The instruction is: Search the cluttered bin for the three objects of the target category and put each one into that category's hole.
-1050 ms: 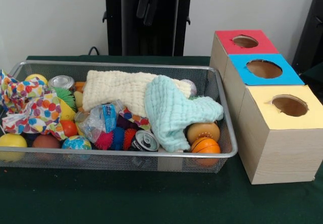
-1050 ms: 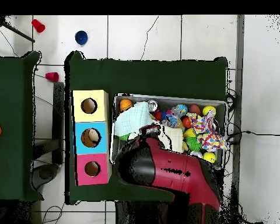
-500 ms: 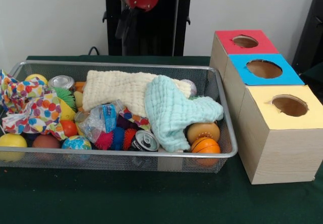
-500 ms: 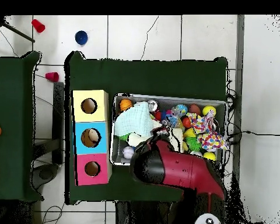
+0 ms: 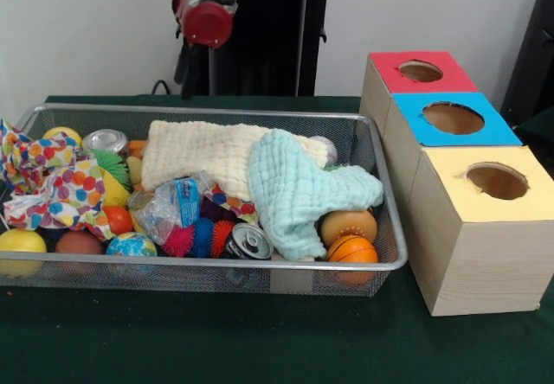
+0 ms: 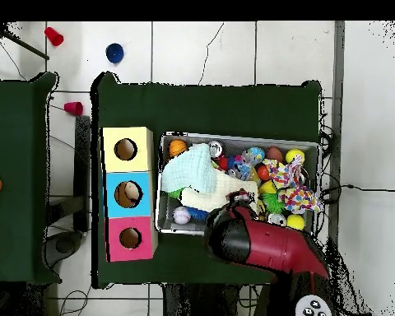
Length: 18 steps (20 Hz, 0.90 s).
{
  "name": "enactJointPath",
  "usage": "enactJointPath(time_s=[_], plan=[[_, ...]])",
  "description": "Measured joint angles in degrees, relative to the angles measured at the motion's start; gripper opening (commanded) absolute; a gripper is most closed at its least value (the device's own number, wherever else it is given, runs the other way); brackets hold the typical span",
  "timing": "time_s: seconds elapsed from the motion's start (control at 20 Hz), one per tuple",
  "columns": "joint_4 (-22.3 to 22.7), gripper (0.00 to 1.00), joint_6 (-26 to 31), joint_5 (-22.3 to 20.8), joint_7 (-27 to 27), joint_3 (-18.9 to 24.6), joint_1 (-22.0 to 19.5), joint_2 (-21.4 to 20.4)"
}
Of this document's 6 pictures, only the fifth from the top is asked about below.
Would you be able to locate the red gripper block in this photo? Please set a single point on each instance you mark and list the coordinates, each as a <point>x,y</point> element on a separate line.
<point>210,25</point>

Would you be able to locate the cream waffle cloth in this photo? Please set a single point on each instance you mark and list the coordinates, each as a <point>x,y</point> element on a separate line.
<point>195,155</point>

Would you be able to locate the mint waffle cloth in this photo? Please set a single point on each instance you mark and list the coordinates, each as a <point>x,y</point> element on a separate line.
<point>294,185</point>

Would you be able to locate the wooden three-hole sorting box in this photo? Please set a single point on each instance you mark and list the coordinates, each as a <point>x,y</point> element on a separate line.
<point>476,263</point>

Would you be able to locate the crushed clear water bottle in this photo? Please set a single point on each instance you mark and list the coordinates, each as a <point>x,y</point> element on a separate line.
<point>173,202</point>

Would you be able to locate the colourful heart print cloth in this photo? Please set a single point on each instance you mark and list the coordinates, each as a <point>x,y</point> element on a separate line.
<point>73,185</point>

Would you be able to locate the red blue pink spiky toy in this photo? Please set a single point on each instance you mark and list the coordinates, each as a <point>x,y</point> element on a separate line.
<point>203,232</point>

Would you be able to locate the black drink can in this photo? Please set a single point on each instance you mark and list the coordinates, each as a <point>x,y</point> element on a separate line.
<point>249,241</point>

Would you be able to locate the blue green globe ball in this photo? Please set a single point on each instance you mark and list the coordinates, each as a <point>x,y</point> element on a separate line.
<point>130,245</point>

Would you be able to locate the toy hamburger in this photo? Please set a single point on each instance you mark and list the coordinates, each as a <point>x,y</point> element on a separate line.
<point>348,224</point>

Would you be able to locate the yellow ball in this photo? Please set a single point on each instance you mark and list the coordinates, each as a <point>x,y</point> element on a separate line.
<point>19,245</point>

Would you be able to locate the orange toy basketball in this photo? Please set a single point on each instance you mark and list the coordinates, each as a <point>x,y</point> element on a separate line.
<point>352,252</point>

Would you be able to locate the dark green tablecloth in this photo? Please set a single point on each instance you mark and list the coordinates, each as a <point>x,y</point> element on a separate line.
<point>216,341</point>

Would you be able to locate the side table with green cloth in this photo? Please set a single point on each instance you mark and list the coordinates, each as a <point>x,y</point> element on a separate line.
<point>541,129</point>

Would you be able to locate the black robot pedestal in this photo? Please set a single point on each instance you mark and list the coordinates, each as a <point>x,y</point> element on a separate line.
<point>268,55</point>

